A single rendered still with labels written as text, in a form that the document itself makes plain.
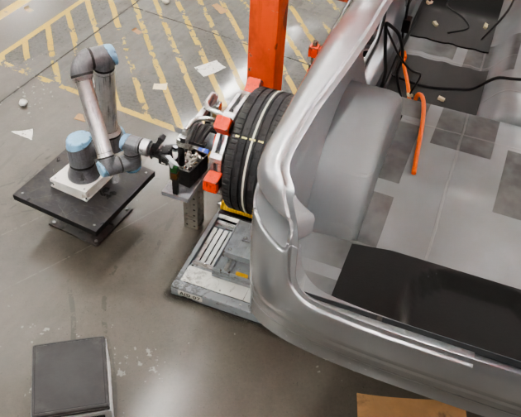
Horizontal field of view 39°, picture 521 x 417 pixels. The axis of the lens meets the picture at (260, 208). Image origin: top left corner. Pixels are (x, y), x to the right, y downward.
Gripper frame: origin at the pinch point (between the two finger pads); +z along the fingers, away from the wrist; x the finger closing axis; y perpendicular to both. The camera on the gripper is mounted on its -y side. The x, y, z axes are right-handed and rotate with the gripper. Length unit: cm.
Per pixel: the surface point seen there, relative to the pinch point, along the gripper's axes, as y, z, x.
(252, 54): -33, 15, -56
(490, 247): -12, 157, 15
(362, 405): 81, 123, 55
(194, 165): 28.4, -6.2, -25.0
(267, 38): -45, 22, -56
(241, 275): 65, 38, 12
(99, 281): 83, -40, 34
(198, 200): 58, -5, -27
